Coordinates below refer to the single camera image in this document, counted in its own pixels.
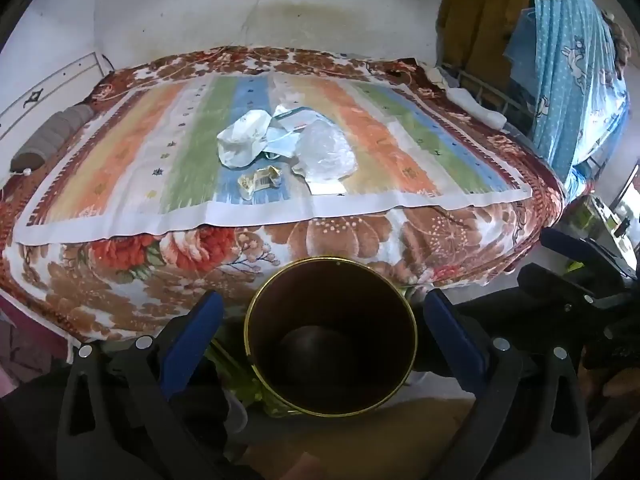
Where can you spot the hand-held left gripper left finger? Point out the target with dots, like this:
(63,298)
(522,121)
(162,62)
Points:
(192,340)

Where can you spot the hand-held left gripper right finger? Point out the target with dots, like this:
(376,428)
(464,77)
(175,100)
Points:
(452,340)

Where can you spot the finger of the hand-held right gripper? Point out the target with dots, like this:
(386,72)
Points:
(550,282)
(565,245)

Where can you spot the dark bin with gold rim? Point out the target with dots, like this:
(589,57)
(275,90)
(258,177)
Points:
(330,360)

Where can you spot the yellow wrapper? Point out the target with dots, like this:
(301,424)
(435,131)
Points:
(260,180)

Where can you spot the white paper bag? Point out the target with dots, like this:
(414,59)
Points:
(242,135)

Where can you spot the blue face mask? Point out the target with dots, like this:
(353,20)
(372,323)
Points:
(281,147)

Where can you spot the clear plastic bag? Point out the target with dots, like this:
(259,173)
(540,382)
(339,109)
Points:
(325,150)

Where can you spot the white blue printed packet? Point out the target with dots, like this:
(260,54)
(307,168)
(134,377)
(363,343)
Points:
(300,119)

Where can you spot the white folded cloth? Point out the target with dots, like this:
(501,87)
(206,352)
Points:
(475,107)

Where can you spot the floral blanket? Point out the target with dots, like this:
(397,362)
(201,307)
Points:
(325,232)

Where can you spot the metal rack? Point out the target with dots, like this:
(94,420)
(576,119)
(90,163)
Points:
(492,92)

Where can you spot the striped mat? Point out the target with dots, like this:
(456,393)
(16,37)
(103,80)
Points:
(200,160)

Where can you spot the blue printed cloth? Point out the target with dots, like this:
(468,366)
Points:
(570,60)

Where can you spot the white paper piece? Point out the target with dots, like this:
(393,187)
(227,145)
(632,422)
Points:
(327,187)

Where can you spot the light blue cloth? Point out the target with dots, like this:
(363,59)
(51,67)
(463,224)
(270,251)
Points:
(522,50)

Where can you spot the mustard yellow cloth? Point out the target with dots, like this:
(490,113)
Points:
(480,20)

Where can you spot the grey bolster pillow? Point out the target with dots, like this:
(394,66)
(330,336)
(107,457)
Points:
(50,135)

